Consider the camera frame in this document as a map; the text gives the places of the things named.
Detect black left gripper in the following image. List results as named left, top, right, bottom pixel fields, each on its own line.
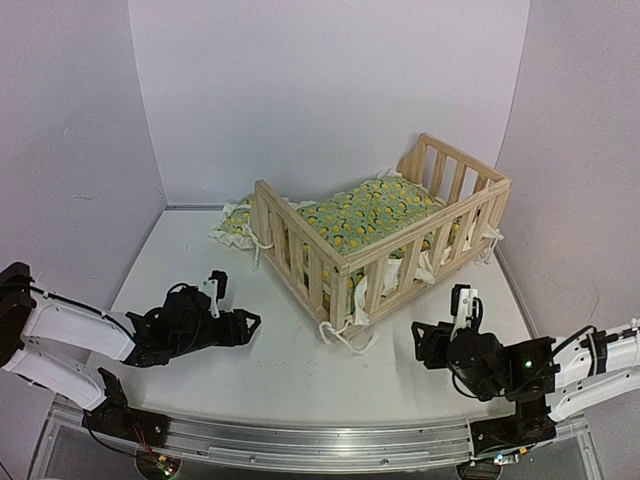
left=170, top=309, right=260, bottom=359

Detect small lemon print pillow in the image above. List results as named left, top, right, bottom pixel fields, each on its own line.
left=208, top=195, right=255, bottom=250

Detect wooden pet bed frame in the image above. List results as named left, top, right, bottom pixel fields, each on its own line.
left=252, top=132, right=514, bottom=336

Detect lemon print bed cushion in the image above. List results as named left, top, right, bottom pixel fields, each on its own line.
left=249, top=167, right=504, bottom=354

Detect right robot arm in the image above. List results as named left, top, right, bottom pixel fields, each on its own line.
left=411, top=322, right=639, bottom=458

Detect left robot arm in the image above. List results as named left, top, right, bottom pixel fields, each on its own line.
left=1, top=262, right=261, bottom=446

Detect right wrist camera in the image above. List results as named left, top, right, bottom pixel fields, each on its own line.
left=450, top=284, right=484, bottom=332

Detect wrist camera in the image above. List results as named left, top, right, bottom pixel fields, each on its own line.
left=202, top=270, right=228, bottom=318
left=450, top=284, right=484, bottom=332

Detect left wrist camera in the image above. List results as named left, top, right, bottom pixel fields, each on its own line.
left=202, top=270, right=228, bottom=318

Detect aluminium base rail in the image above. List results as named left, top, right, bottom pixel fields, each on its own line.
left=28, top=396, right=604, bottom=479

